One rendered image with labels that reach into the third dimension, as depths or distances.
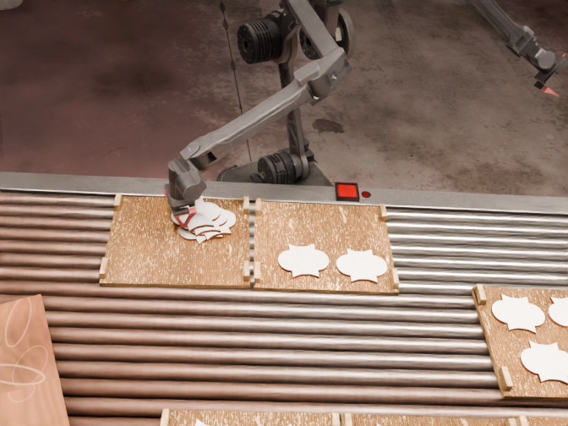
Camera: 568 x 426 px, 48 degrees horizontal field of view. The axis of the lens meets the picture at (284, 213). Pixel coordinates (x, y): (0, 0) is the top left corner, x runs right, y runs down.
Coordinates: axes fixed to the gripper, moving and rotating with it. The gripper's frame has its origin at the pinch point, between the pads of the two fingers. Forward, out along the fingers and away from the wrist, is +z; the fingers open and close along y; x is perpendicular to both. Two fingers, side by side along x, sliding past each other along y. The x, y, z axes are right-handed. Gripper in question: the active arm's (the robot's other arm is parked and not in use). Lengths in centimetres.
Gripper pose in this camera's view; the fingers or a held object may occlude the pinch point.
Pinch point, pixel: (180, 216)
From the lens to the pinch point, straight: 191.5
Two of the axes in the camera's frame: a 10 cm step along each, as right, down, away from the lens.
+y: 3.8, 6.6, -6.5
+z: -0.9, 7.3, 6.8
